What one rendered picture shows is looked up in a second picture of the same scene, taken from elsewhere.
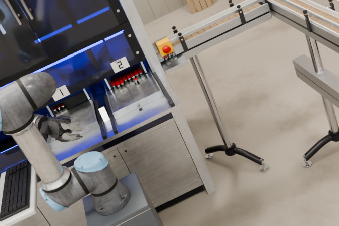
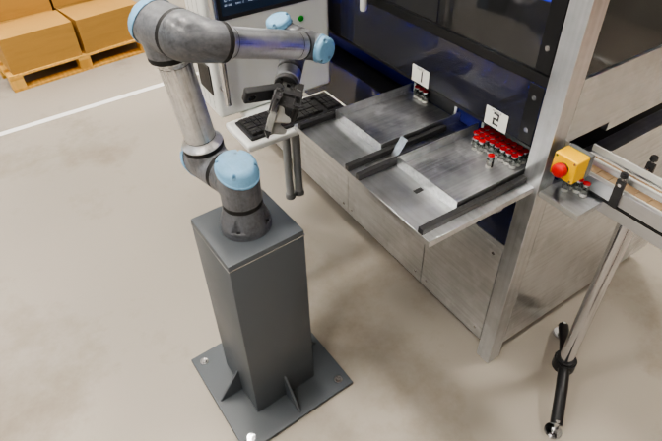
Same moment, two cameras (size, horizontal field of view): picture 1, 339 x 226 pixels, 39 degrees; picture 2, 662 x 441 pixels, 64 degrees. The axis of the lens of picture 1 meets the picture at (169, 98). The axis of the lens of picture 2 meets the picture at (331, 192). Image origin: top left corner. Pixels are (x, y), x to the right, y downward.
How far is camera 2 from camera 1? 1.42 m
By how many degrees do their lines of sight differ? 51
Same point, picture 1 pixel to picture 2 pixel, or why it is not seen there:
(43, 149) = (178, 104)
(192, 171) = (479, 315)
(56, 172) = (189, 137)
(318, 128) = not seen: outside the picture
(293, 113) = not seen: outside the picture
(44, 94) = (173, 50)
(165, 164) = (460, 271)
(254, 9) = not seen: outside the picture
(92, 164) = (221, 171)
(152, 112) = (408, 208)
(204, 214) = (435, 355)
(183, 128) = (505, 272)
